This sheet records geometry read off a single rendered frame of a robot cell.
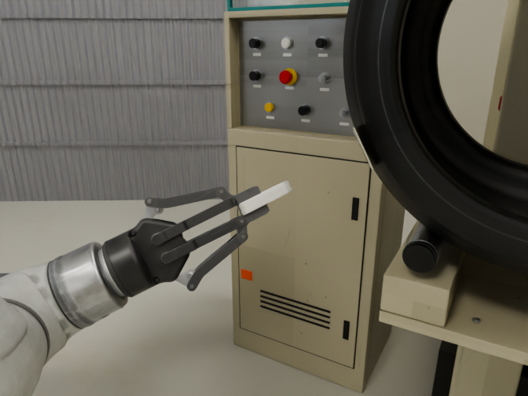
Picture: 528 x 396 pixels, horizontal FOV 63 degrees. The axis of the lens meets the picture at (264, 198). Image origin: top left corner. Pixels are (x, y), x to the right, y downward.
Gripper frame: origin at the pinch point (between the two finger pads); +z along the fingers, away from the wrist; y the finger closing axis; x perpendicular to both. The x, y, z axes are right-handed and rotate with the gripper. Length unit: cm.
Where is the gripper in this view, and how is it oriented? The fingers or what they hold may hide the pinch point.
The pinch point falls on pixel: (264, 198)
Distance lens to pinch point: 54.9
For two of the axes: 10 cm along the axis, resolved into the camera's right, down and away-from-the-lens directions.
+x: 1.4, -0.1, -9.9
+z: 8.9, -4.4, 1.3
